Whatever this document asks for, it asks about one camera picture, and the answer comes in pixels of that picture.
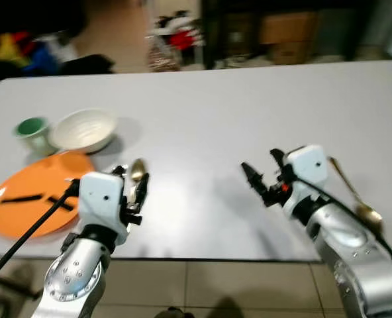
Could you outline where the gold spoon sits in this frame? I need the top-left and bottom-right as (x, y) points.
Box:
(128, 158), (148, 185)
(328, 156), (384, 230)

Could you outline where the white bowl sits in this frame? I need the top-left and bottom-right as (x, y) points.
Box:
(49, 108), (119, 154)

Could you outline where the green cup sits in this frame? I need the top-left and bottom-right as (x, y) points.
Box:
(13, 117), (55, 157)

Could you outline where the orange plate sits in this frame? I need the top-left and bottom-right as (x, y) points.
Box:
(0, 151), (97, 240)

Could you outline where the black robot foot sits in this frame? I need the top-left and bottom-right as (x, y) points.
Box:
(155, 306), (194, 318)

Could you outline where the brown cardboard box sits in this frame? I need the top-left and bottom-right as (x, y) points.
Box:
(259, 11), (319, 66)

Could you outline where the blue toy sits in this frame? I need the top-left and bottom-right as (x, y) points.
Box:
(24, 43), (60, 75)

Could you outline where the red item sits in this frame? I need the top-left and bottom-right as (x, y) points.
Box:
(169, 29), (197, 51)

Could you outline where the yellow toy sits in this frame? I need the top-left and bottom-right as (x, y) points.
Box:
(0, 34), (28, 67)

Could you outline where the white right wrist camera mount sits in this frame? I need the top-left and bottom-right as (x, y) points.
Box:
(285, 145), (330, 217)

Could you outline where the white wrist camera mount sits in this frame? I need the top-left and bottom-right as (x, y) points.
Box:
(285, 145), (330, 217)
(78, 172), (130, 233)

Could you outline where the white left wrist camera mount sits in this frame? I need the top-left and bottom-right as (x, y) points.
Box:
(78, 172), (130, 233)

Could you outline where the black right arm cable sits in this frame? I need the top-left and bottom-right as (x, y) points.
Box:
(292, 174), (392, 279)

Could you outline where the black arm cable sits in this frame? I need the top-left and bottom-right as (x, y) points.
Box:
(0, 179), (81, 290)
(292, 174), (392, 279)

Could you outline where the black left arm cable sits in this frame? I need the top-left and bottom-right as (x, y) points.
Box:
(0, 179), (81, 290)

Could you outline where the wire basket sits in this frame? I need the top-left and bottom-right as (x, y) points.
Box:
(146, 36), (184, 73)

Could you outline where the black shelf frame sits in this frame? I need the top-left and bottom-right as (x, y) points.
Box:
(201, 0), (382, 70)

